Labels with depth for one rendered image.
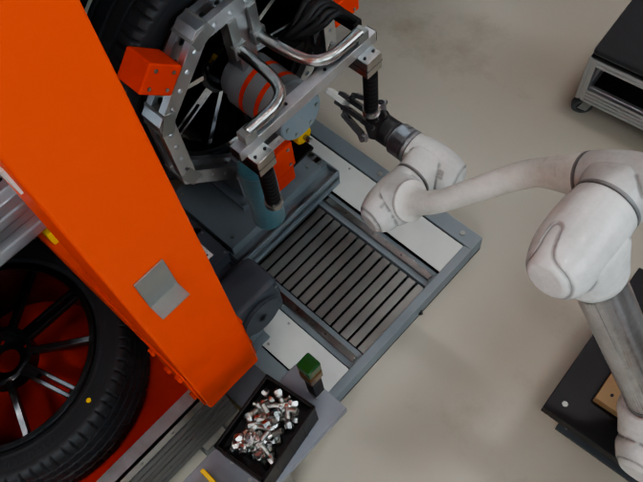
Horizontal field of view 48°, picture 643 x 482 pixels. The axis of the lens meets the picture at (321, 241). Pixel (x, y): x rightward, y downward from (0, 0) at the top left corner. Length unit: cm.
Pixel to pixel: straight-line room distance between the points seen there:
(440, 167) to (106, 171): 102
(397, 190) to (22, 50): 109
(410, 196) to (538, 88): 127
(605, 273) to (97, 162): 86
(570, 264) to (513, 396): 104
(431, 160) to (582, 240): 59
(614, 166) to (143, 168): 84
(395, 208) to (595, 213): 54
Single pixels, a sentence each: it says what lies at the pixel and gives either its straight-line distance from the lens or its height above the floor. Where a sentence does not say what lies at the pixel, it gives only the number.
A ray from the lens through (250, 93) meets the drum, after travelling 166.
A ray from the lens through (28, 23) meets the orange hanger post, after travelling 77.
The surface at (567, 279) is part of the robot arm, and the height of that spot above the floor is 102.
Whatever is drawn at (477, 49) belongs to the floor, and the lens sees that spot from 294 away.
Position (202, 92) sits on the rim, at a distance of 178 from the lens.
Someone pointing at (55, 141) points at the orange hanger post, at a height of 153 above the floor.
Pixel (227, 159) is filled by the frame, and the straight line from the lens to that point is 189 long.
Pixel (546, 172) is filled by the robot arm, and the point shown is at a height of 91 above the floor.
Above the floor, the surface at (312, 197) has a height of 16.
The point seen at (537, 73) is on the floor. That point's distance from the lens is 290.
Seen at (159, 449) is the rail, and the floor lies 35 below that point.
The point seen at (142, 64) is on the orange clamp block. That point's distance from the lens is 147.
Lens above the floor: 216
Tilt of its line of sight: 62 degrees down
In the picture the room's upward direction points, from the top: 10 degrees counter-clockwise
